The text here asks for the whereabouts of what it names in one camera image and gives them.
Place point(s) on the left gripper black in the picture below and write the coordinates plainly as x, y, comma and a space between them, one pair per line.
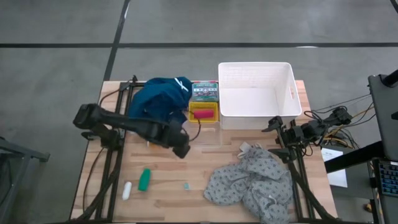
175, 133

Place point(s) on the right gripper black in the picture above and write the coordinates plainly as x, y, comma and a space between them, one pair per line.
292, 135

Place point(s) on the clear plastic container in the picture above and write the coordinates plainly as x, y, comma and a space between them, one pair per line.
208, 138

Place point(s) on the teal pill vial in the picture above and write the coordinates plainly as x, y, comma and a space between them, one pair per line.
186, 186

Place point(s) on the large white plastic basket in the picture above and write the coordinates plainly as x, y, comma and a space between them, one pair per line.
258, 102

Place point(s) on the red capsule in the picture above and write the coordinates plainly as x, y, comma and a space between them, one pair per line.
203, 114

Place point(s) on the green capsule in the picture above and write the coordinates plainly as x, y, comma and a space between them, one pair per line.
144, 180

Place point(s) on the small yellow plastic basket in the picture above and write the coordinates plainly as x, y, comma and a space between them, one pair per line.
202, 106

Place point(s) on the grey patterned hospital gown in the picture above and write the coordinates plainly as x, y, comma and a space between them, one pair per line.
248, 186

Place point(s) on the dark blue scrub garment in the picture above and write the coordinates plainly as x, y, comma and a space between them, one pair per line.
158, 98

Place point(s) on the green first aid kit box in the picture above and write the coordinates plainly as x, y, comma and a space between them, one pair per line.
205, 91

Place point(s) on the white capsule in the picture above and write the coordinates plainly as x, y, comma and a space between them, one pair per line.
127, 190

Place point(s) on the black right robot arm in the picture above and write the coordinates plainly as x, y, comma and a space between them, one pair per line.
326, 123

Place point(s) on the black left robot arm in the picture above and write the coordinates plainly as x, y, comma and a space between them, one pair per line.
124, 123

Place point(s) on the white paper sheet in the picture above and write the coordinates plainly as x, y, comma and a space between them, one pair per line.
339, 180

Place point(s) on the black support beam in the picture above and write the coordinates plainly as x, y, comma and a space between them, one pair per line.
351, 158

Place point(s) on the black monitor panel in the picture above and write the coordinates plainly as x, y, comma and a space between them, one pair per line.
385, 118

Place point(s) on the blue backlit keyboard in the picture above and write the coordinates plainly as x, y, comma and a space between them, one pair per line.
388, 179

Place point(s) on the grey metal cart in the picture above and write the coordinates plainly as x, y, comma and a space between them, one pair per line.
25, 154

